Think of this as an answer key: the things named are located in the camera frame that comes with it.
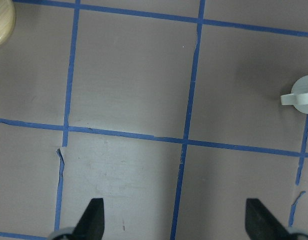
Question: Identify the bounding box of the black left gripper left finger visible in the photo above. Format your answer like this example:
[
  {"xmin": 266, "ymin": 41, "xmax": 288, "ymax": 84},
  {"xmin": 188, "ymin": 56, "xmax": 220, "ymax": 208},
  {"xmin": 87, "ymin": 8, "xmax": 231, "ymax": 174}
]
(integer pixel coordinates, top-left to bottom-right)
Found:
[{"xmin": 72, "ymin": 198, "xmax": 105, "ymax": 240}]

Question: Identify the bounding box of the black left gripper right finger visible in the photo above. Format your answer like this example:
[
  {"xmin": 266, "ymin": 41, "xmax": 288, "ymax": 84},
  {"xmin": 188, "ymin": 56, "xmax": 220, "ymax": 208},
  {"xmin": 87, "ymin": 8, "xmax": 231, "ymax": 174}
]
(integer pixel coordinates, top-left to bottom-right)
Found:
[{"xmin": 245, "ymin": 198, "xmax": 308, "ymax": 240}]

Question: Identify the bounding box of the white mug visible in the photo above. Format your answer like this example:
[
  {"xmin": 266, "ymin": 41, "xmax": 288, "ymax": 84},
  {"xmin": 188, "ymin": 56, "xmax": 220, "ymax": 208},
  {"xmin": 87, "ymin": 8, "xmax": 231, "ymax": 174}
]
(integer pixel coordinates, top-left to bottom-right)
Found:
[{"xmin": 280, "ymin": 75, "xmax": 308, "ymax": 114}]

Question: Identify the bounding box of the wooden mug tree stand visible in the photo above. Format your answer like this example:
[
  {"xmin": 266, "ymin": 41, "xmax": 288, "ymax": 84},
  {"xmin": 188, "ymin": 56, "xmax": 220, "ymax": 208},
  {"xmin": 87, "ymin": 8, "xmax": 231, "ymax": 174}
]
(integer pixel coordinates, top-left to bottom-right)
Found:
[{"xmin": 0, "ymin": 0, "xmax": 16, "ymax": 46}]

